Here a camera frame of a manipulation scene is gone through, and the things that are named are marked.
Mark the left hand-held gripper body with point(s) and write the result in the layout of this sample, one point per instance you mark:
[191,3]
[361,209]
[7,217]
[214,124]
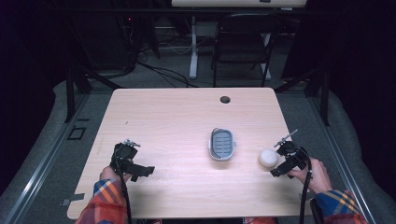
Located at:
[124,154]

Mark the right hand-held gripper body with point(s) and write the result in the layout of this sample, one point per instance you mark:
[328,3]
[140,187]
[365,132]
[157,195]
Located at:
[294,154]

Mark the round white soap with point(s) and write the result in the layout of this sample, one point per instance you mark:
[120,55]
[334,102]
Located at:
[268,158]

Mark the grey oval soap dish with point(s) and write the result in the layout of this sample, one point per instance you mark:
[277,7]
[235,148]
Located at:
[222,144]

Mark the person's left hand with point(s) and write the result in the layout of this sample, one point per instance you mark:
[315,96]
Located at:
[107,173]

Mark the person's right hand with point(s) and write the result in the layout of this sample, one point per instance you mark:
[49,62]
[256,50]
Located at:
[319,179]

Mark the black tape square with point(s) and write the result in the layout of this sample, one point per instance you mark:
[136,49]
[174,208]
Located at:
[77,133]

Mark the person's red clothed lap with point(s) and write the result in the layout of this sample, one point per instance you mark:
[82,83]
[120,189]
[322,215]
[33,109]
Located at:
[261,220]

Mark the grey tape strip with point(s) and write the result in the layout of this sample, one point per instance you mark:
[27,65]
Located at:
[73,198]

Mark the black computer cabinet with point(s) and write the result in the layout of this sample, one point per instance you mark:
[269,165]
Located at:
[112,40]

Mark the black folding chair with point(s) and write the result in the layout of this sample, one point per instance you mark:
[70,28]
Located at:
[243,46]

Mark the white desk with legs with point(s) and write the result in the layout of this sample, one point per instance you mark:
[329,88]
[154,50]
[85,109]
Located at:
[193,46]

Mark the black metal frame stand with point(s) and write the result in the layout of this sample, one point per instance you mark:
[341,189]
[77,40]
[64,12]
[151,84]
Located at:
[70,93]
[324,99]

